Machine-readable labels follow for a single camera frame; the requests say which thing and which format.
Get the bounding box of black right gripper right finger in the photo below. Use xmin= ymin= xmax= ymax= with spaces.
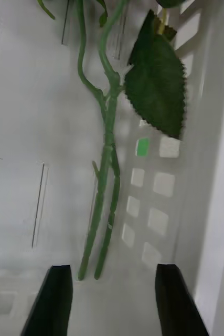
xmin=155 ymin=264 xmax=211 ymax=336

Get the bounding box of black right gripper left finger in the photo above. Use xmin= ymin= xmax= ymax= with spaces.
xmin=21 ymin=265 xmax=73 ymax=336

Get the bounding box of shallow white box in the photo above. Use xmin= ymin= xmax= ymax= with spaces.
xmin=0 ymin=0 xmax=224 ymax=336

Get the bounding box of green leaf twig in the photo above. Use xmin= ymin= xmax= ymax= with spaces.
xmin=153 ymin=0 xmax=196 ymax=41

